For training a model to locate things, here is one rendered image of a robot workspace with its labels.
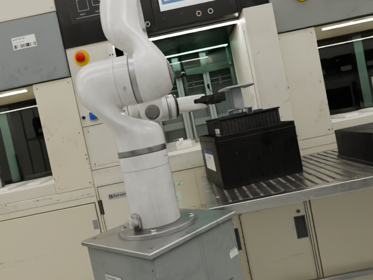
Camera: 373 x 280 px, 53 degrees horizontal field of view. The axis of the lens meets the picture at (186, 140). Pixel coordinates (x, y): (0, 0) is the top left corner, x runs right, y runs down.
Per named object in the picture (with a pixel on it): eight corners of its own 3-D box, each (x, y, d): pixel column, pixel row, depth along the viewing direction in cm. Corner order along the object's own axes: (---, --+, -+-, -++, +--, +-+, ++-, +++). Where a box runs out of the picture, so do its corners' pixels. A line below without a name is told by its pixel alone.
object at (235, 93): (216, 176, 145) (200, 95, 144) (265, 164, 148) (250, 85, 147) (233, 185, 121) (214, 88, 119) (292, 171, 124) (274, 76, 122)
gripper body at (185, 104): (173, 118, 135) (203, 112, 137) (176, 116, 125) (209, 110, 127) (169, 97, 135) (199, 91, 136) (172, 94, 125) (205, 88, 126)
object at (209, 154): (206, 179, 146) (197, 136, 145) (272, 164, 150) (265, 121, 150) (224, 190, 119) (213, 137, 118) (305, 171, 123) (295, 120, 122)
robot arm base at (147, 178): (152, 244, 80) (134, 158, 79) (105, 236, 94) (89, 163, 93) (211, 215, 93) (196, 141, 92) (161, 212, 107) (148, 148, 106)
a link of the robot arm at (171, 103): (167, 120, 134) (176, 118, 135) (170, 119, 125) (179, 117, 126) (163, 97, 134) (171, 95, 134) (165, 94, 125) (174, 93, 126)
